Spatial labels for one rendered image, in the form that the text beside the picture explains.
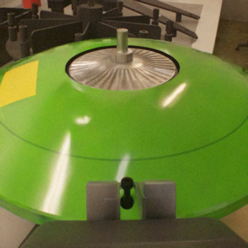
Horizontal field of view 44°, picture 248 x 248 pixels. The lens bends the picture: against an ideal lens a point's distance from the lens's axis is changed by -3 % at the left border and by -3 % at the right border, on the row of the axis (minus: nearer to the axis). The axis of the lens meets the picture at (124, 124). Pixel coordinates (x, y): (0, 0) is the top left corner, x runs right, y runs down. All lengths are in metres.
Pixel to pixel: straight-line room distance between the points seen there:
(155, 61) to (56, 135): 0.13
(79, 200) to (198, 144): 0.09
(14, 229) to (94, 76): 0.20
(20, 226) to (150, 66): 0.23
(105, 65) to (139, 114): 0.08
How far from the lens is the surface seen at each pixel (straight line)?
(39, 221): 0.20
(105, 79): 0.27
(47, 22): 0.69
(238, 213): 0.81
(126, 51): 0.29
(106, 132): 0.21
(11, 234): 0.38
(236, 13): 5.00
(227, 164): 0.22
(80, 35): 0.52
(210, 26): 1.09
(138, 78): 0.27
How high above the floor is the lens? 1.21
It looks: 34 degrees down
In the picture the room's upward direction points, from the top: straight up
